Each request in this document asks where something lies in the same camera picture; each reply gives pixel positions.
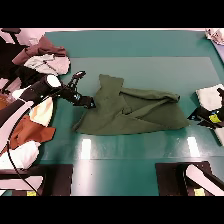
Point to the white folded garment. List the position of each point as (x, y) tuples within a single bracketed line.
[(210, 97)]

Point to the rust orange garment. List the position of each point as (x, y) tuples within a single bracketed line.
[(31, 131)]

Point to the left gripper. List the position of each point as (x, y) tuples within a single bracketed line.
[(81, 100)]

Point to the pale pink garment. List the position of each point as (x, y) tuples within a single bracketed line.
[(50, 64)]

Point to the pale patterned garment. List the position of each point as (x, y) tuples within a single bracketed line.
[(216, 35)]

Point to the green T-shirt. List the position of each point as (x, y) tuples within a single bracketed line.
[(133, 113)]

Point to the brown garment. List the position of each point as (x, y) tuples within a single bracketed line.
[(3, 101)]

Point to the black garment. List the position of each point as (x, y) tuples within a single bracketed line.
[(10, 60)]

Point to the cream garment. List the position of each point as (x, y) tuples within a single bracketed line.
[(43, 112)]

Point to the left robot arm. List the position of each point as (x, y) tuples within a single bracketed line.
[(20, 110)]

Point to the mauve garment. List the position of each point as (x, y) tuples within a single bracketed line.
[(43, 48)]

